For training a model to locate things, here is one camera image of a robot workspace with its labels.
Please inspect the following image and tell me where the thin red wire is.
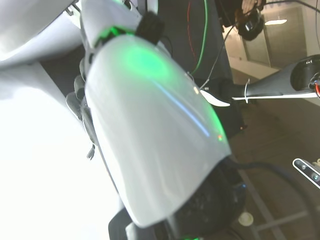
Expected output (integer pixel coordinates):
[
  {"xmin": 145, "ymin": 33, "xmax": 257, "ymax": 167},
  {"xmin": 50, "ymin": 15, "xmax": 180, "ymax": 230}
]
[{"xmin": 186, "ymin": 14, "xmax": 198, "ymax": 65}]

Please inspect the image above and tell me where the silver depth camera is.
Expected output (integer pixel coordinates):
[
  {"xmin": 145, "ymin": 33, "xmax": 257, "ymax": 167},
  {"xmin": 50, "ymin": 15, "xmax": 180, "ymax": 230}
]
[{"xmin": 292, "ymin": 157, "xmax": 320, "ymax": 189}]

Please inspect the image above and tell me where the green cable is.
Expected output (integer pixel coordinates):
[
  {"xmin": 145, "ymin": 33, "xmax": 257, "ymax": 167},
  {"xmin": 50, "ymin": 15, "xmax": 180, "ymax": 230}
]
[{"xmin": 191, "ymin": 0, "xmax": 210, "ymax": 76}]

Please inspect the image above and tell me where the small white round disc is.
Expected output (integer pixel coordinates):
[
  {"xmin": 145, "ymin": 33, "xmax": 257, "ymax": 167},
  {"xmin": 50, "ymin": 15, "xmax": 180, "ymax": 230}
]
[{"xmin": 238, "ymin": 211, "xmax": 255, "ymax": 227}]

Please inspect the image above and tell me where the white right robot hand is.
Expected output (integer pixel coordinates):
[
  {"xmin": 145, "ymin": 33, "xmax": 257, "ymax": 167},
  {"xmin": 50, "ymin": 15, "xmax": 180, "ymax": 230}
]
[{"xmin": 66, "ymin": 0, "xmax": 248, "ymax": 240}]

